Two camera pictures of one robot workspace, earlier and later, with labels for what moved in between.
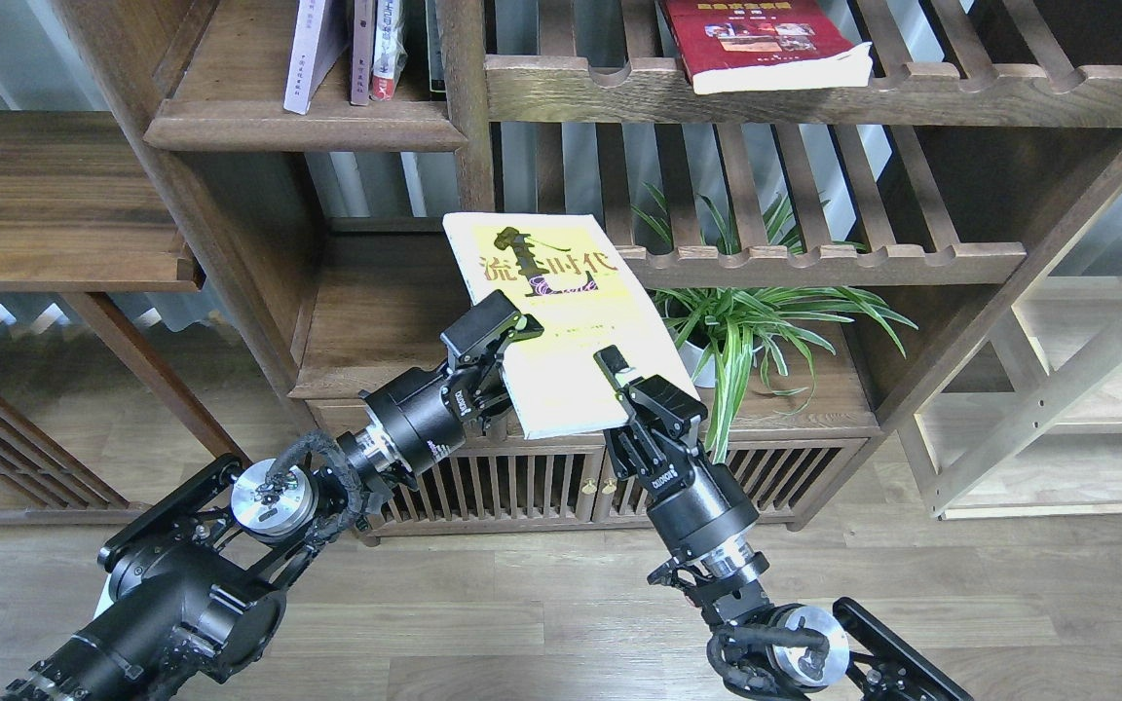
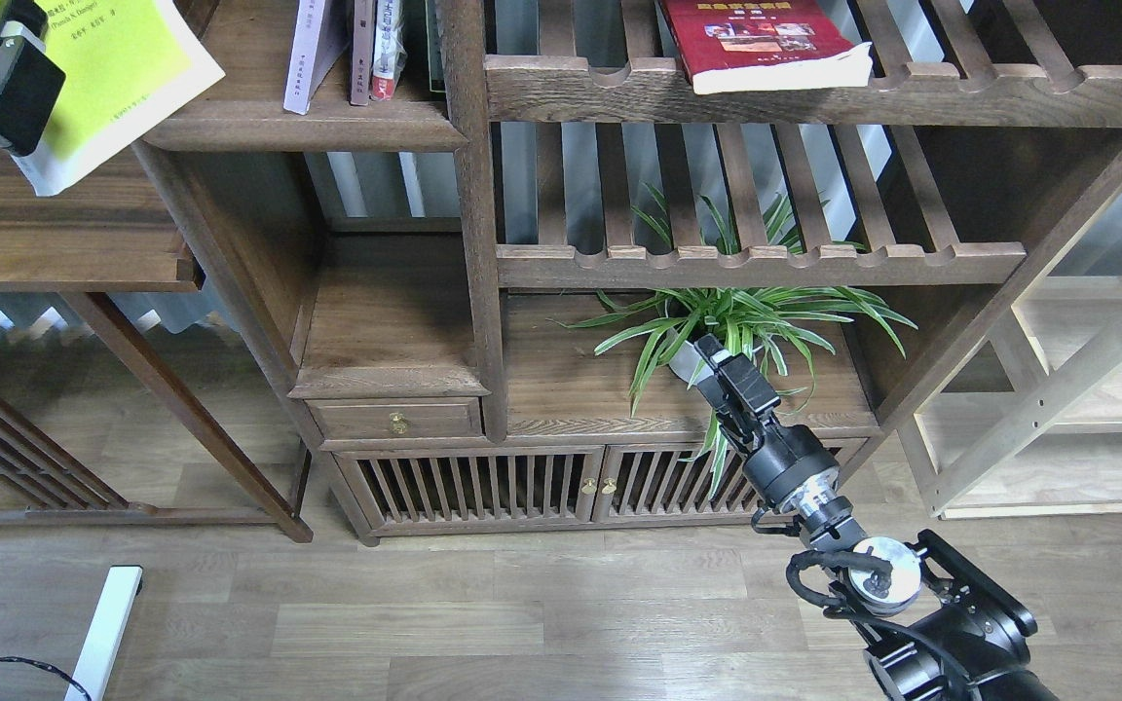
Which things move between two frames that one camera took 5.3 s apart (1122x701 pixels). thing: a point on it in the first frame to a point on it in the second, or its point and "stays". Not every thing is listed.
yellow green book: x=565 y=272 to x=128 y=65
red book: x=738 y=46 stays
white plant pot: x=699 y=363 stays
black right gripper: x=694 y=504 to x=744 y=404
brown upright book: x=361 y=52 stays
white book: x=322 y=32 stays
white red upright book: x=391 y=50 stays
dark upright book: x=434 y=47 stays
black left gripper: x=420 y=416 to x=2 y=90
